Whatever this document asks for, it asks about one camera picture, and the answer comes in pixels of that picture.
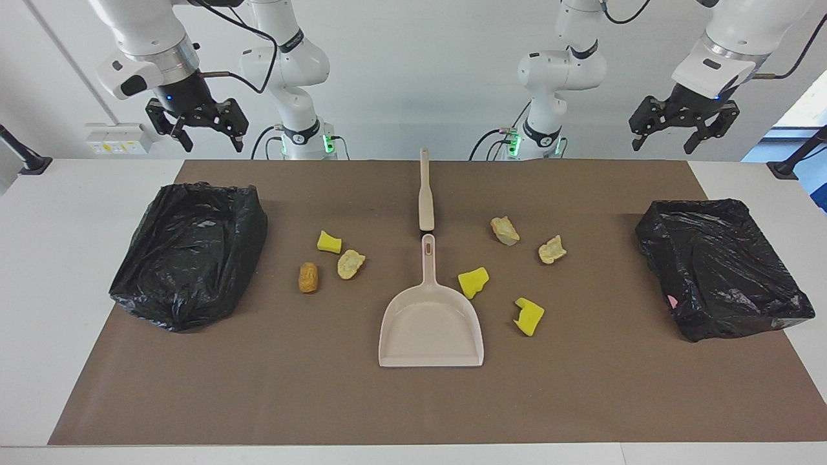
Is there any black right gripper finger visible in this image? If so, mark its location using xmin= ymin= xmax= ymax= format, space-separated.
xmin=210 ymin=98 xmax=249 ymax=153
xmin=145 ymin=98 xmax=193 ymax=153

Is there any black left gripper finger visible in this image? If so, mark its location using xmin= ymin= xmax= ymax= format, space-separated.
xmin=630 ymin=96 xmax=673 ymax=151
xmin=684 ymin=103 xmax=740 ymax=154

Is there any beige orange layered bread piece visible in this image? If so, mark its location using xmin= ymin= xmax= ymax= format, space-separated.
xmin=490 ymin=216 xmax=521 ymax=247

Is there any beige hand brush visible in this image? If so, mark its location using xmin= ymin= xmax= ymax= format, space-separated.
xmin=418 ymin=147 xmax=436 ymax=233

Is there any beige plastic dustpan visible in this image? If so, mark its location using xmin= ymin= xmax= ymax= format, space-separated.
xmin=378 ymin=234 xmax=485 ymax=369

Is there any black bag lined bin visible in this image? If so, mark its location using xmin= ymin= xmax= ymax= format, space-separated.
xmin=109 ymin=181 xmax=269 ymax=333

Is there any black bag bin pink spot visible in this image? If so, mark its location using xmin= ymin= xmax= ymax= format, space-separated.
xmin=634 ymin=198 xmax=816 ymax=343

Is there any black clamp stand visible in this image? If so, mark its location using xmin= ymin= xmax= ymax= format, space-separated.
xmin=766 ymin=124 xmax=827 ymax=180
xmin=0 ymin=123 xmax=54 ymax=176

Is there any round beige bread piece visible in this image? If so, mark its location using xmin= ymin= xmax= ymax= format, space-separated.
xmin=337 ymin=249 xmax=366 ymax=280

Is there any brown table mat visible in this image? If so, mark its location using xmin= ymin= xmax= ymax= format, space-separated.
xmin=48 ymin=160 xmax=827 ymax=446

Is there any white wall socket box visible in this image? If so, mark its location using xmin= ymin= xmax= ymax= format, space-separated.
xmin=85 ymin=123 xmax=154 ymax=156

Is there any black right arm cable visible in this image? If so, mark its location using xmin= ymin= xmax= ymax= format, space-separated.
xmin=191 ymin=0 xmax=280 ymax=95

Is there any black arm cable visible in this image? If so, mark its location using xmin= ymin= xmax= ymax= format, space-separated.
xmin=191 ymin=0 xmax=280 ymax=95
xmin=598 ymin=0 xmax=827 ymax=81

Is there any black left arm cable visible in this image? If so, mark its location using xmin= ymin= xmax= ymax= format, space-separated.
xmin=598 ymin=0 xmax=827 ymax=81

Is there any white wall cable conduit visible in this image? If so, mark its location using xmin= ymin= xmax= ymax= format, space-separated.
xmin=25 ymin=0 xmax=123 ymax=127

